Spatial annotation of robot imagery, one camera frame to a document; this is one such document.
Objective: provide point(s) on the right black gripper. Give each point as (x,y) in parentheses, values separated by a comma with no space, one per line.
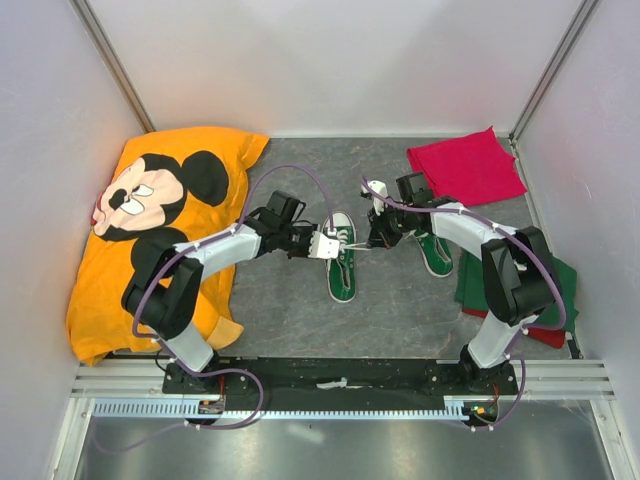
(380,237)

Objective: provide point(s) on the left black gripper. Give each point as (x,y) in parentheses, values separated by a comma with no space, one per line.
(304,253)

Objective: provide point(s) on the green sneaker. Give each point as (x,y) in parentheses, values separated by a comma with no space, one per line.
(435,253)
(341,275)

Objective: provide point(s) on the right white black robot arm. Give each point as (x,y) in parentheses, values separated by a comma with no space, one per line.
(521,286)

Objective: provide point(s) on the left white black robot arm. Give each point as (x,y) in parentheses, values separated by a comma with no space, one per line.
(169,270)

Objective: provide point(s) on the dark green cloth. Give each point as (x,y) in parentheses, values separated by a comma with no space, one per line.
(470,289)

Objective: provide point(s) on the pink red cloth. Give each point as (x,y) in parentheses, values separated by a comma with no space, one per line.
(474,169)

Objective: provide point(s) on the orange mickey mouse shirt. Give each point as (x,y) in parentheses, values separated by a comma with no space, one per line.
(170,186)

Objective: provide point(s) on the white tape scrap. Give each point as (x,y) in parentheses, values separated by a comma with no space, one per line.
(341,383)

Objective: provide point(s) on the red cloth under green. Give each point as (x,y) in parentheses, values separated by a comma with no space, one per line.
(552,338)

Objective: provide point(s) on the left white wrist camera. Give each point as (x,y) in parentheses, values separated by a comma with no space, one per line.
(324,245)

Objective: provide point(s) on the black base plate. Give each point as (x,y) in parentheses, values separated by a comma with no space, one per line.
(283,377)

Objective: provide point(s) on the grey slotted cable duct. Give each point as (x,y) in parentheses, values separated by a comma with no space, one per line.
(423,408)

